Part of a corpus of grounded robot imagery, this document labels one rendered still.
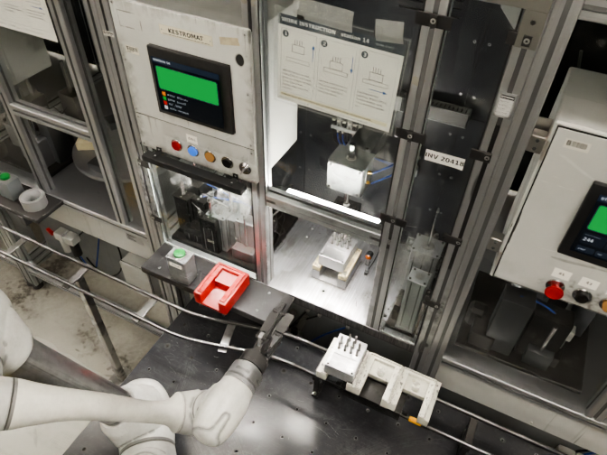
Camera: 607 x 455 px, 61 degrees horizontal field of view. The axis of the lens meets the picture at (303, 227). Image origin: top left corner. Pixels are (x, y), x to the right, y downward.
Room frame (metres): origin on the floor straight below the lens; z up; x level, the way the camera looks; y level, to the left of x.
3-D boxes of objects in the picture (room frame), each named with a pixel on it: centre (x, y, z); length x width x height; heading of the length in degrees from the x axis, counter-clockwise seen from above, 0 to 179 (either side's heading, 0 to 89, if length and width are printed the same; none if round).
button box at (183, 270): (1.19, 0.42, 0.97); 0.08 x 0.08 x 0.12; 65
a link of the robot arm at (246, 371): (0.68, 0.14, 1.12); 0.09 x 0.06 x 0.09; 65
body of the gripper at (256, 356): (0.74, 0.11, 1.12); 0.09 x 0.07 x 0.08; 155
